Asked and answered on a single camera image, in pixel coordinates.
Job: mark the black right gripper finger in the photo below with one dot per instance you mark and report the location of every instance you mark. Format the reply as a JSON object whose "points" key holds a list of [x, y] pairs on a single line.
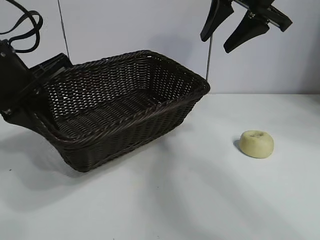
{"points": [[217, 17], [247, 35]]}

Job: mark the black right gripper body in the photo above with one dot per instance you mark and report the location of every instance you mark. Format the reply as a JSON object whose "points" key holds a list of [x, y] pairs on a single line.
{"points": [[272, 15]]}

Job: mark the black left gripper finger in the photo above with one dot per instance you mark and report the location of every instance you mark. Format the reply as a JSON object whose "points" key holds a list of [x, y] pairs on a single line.
{"points": [[27, 117]]}

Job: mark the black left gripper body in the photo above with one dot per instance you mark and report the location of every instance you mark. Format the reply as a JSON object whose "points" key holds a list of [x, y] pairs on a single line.
{"points": [[15, 75]]}

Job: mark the dark brown woven basket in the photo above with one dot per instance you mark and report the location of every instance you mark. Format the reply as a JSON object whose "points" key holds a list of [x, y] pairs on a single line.
{"points": [[112, 112]]}

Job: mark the pale yellow egg yolk pastry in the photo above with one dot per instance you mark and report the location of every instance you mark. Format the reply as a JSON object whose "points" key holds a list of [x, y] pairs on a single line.
{"points": [[255, 146]]}

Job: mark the thin grey vertical rod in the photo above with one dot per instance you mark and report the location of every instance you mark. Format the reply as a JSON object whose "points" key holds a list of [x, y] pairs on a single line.
{"points": [[209, 57], [64, 30]]}

